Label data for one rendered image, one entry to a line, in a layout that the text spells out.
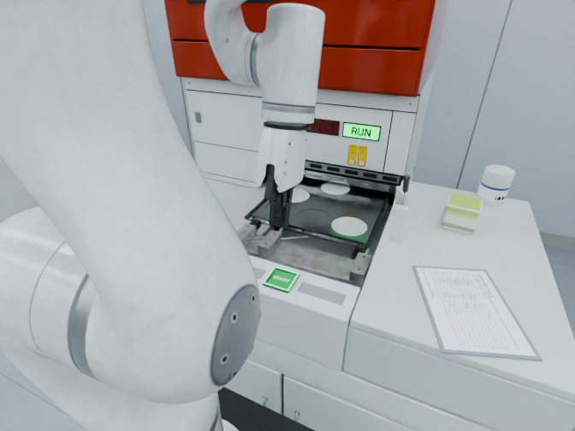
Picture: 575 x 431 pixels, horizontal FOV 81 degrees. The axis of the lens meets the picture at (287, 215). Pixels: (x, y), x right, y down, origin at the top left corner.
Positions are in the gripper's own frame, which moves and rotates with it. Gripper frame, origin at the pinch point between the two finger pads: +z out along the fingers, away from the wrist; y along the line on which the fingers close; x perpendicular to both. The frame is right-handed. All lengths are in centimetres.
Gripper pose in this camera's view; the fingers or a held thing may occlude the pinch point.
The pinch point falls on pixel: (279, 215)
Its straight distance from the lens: 59.2
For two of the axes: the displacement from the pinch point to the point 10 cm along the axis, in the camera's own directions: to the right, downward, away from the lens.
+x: 9.1, 2.1, -3.5
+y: -4.0, 2.9, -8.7
